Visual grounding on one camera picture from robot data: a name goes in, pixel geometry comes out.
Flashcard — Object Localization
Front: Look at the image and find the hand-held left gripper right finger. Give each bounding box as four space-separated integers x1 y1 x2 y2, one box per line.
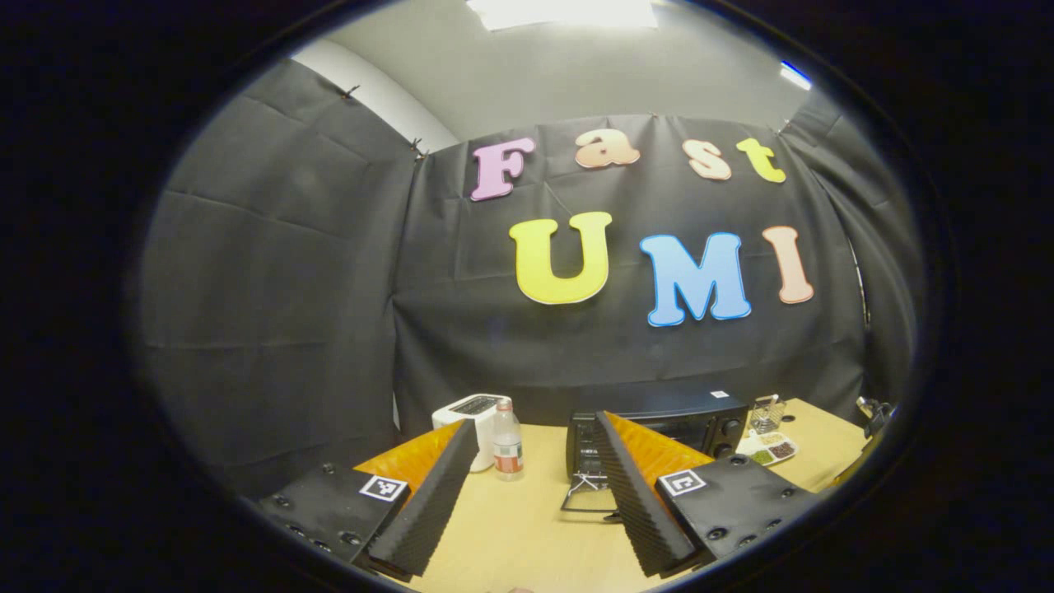
595 410 820 577

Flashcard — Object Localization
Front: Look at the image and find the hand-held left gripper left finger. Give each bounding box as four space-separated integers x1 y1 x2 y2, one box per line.
257 418 481 579

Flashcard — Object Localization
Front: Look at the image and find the black electric oven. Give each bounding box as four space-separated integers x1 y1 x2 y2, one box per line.
562 390 750 524

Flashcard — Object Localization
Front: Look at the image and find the clear plastic water bottle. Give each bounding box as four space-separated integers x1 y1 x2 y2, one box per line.
492 399 525 482

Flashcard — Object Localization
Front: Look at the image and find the white toaster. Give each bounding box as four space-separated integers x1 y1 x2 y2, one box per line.
431 394 513 474

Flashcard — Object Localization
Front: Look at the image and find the metal mesh holder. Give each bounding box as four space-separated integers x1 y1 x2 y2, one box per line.
749 394 787 436

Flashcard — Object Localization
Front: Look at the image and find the white divided bean dish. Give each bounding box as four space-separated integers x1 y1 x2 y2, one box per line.
735 428 799 468

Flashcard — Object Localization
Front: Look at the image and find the black backdrop cloth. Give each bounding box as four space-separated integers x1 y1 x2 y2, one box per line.
136 58 927 495

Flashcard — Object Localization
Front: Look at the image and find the large ceiling light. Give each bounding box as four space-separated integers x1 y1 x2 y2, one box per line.
465 0 660 32

